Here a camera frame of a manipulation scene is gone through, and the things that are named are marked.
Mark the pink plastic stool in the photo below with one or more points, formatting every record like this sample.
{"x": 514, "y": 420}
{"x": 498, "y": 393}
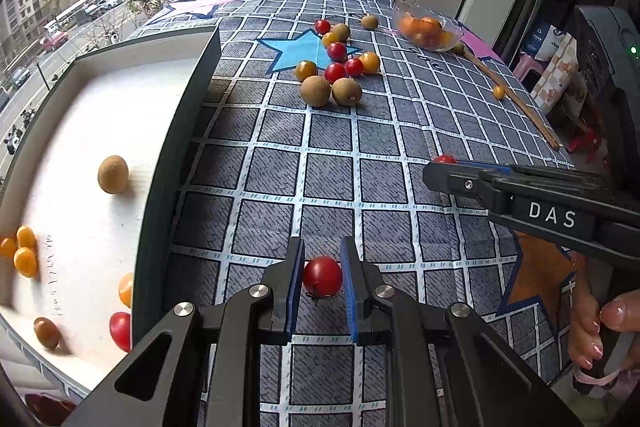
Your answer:
{"x": 525, "y": 67}

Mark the clear glass bowl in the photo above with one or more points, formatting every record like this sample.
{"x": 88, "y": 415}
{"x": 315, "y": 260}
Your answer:
{"x": 452, "y": 27}

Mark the yellow cherry tomato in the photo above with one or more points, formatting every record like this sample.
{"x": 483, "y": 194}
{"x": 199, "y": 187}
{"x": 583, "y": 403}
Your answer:
{"x": 26, "y": 237}
{"x": 25, "y": 262}
{"x": 370, "y": 62}
{"x": 498, "y": 92}
{"x": 306, "y": 70}
{"x": 126, "y": 289}
{"x": 7, "y": 247}
{"x": 329, "y": 40}

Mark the long wooden board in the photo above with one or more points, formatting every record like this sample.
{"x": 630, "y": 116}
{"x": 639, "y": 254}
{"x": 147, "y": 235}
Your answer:
{"x": 530, "y": 114}

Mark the tall patterned gift box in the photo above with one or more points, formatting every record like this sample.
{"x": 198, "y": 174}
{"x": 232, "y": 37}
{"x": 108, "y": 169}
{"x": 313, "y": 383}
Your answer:
{"x": 555, "y": 77}

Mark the brown longan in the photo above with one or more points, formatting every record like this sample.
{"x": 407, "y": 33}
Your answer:
{"x": 342, "y": 32}
{"x": 347, "y": 92}
{"x": 46, "y": 333}
{"x": 315, "y": 91}
{"x": 112, "y": 174}
{"x": 369, "y": 22}
{"x": 457, "y": 48}

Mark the grey checked star tablecloth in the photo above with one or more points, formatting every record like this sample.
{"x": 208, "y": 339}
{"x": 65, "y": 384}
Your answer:
{"x": 350, "y": 167}

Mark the white tray dark green rim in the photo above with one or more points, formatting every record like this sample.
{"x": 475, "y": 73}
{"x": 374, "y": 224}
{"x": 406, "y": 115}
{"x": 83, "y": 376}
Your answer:
{"x": 75, "y": 132}

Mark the white shopping bag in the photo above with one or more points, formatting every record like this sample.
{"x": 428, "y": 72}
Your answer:
{"x": 540, "y": 39}

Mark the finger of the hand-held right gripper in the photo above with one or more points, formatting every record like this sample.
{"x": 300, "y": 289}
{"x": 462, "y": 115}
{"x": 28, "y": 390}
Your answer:
{"x": 490, "y": 168}
{"x": 450, "y": 179}

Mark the red cherry tomato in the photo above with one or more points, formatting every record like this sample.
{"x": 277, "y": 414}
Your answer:
{"x": 322, "y": 26}
{"x": 444, "y": 159}
{"x": 354, "y": 67}
{"x": 120, "y": 331}
{"x": 322, "y": 277}
{"x": 335, "y": 72}
{"x": 336, "y": 51}

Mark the red plastic stool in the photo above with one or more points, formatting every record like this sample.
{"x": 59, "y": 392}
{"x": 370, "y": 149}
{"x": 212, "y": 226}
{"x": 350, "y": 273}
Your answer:
{"x": 582, "y": 141}

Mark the person's right hand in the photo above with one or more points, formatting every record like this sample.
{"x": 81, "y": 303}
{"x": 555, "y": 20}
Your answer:
{"x": 582, "y": 327}

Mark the mandarin orange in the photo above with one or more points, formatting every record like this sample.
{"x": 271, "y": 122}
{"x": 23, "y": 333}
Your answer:
{"x": 409, "y": 25}
{"x": 431, "y": 26}

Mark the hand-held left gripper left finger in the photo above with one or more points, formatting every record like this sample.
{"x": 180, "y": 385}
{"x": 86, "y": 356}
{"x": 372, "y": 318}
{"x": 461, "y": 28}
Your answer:
{"x": 296, "y": 287}

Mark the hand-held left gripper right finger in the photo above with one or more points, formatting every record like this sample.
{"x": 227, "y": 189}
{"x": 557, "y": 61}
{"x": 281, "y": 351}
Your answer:
{"x": 350, "y": 287}

